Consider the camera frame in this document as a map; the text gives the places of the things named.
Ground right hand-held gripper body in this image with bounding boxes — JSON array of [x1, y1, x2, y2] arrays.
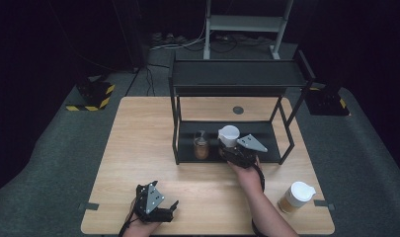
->
[[221, 133, 269, 169]]

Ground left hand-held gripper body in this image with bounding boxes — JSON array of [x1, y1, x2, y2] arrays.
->
[[133, 182, 175, 224]]

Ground white-lidded jar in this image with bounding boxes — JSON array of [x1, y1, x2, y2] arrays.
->
[[277, 181, 317, 214], [217, 124, 241, 149]]

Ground silver-lidded glass jar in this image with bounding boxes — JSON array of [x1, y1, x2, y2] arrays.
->
[[193, 129, 210, 161]]

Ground black metal shelf rack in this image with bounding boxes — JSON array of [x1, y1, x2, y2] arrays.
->
[[168, 48, 317, 166]]

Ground person's left hand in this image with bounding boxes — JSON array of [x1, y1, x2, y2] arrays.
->
[[122, 198, 162, 237]]

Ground person's right hand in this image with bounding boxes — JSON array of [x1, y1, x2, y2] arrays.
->
[[228, 157, 265, 196]]

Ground grey tape strip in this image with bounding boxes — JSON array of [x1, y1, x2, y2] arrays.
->
[[78, 201, 100, 211], [313, 199, 336, 211]]

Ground black yellow striped base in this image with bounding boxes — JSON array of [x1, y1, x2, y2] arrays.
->
[[305, 86, 351, 117], [65, 81, 117, 113]]

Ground grey metal stand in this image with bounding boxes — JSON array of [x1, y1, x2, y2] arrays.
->
[[202, 0, 294, 61]]

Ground black power strip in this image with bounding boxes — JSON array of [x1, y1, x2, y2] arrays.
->
[[151, 32, 189, 45]]

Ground right hand-held gripper cable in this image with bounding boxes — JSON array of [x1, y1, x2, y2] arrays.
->
[[251, 163, 267, 237]]

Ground hand-held gripper cable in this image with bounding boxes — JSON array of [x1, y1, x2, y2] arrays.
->
[[118, 197, 139, 237], [251, 163, 267, 237]]

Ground left hand-held gripper cable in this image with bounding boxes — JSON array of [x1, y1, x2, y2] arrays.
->
[[118, 197, 139, 237]]

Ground black floor cable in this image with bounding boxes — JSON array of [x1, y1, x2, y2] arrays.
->
[[143, 63, 171, 97]]

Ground tangled black cables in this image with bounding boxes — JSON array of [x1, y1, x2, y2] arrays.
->
[[209, 33, 275, 54]]

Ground white cable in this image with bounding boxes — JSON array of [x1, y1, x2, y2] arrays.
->
[[151, 19, 209, 51]]

